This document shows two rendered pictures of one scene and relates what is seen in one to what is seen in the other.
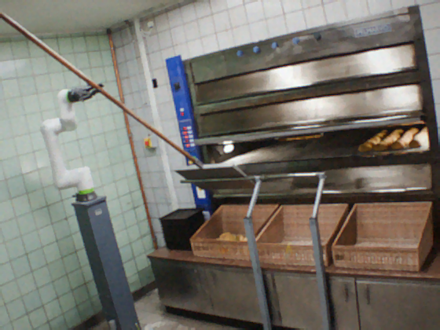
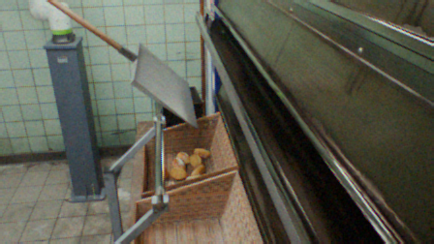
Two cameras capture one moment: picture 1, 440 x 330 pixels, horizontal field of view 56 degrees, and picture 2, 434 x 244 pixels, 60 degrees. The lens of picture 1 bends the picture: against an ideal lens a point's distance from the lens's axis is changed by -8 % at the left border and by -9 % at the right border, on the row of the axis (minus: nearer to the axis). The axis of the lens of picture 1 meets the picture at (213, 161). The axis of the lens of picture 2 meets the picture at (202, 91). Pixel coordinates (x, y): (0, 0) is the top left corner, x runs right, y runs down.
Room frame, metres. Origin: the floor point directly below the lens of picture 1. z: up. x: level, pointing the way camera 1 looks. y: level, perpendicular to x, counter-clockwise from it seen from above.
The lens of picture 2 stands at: (2.23, -1.32, 1.85)
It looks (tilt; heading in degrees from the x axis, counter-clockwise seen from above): 24 degrees down; 45
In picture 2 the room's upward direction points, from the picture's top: 1 degrees counter-clockwise
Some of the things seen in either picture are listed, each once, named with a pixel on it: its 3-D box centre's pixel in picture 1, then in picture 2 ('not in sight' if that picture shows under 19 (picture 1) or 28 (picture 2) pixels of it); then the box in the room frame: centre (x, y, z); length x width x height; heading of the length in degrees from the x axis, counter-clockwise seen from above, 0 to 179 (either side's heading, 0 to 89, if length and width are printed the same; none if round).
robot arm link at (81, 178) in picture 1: (82, 180); (57, 16); (3.25, 0.99, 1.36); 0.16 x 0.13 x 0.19; 105
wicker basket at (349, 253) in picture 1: (384, 234); not in sight; (2.59, -0.97, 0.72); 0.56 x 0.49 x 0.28; 51
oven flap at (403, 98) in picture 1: (298, 111); (268, 35); (3.18, -0.67, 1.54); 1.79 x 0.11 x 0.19; 51
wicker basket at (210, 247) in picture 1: (236, 230); (187, 159); (3.35, -0.07, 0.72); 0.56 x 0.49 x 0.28; 51
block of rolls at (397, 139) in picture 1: (397, 137); not in sight; (3.16, -1.40, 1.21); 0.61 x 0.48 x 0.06; 141
